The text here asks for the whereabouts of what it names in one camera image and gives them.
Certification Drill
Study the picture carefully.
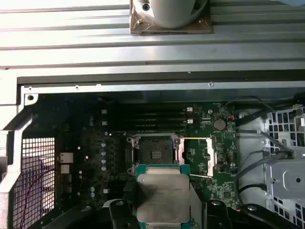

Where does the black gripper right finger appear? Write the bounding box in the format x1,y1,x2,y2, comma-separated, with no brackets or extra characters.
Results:
202,199,302,229

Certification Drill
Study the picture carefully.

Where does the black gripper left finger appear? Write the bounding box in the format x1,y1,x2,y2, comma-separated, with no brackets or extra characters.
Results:
30,199,141,229

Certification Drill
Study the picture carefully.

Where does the silver green CPU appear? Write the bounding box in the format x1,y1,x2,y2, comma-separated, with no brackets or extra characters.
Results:
133,164,192,229

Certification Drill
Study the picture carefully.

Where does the CPU socket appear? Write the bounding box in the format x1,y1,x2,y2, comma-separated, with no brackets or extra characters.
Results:
127,133,182,177

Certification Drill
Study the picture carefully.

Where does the black RAM slot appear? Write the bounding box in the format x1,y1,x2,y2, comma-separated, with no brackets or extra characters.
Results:
101,106,194,114
101,119,194,126
106,125,191,132
106,113,191,120

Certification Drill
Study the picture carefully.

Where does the green motherboard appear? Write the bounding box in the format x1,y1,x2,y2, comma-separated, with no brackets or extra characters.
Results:
30,95,239,229

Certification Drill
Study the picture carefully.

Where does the silver disk bay cage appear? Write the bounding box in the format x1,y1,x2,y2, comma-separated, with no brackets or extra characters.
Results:
264,104,305,229

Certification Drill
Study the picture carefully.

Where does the silver coin battery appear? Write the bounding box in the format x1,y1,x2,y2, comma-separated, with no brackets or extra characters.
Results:
213,118,226,131

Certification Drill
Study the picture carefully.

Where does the black grey PC case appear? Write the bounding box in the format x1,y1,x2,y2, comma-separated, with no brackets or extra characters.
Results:
0,75,305,229

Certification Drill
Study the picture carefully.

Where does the black wire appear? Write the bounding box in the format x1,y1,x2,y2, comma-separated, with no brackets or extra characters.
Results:
224,95,277,120
237,128,294,158
235,147,269,208

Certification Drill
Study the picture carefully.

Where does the square brown base plate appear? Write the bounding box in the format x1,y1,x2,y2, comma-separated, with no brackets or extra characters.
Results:
129,0,214,34

